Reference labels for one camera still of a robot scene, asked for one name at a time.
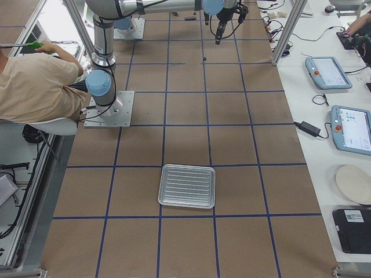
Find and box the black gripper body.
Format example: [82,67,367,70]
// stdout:
[204,0,248,45]

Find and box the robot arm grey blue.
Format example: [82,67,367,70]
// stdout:
[114,17,136,34]
[85,1,249,119]

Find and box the silver ribbed metal tray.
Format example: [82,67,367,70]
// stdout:
[158,164,216,209]

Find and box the upper teach pendant tablet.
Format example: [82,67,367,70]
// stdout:
[305,57,352,90]

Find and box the teach pendant tablet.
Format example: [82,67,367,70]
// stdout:
[305,57,352,90]
[330,105,370,156]

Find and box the black power adapter brick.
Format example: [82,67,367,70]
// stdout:
[299,121,321,137]

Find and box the lower teach pendant tablet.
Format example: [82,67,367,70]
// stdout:
[330,105,370,156]

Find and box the white plastic chair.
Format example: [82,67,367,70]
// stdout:
[28,118,78,136]

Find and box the seated person beige shirt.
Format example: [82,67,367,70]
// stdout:
[1,41,88,123]

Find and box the beige round plate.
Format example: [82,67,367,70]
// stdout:
[336,165,370,206]

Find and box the black laptop with label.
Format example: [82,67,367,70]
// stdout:
[332,209,370,254]

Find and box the aluminium frame post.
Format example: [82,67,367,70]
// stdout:
[271,0,307,66]

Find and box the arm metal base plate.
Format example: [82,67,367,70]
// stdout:
[83,91,134,128]
[114,17,146,41]

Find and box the small black usb cable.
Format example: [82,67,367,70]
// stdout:
[312,93,329,107]

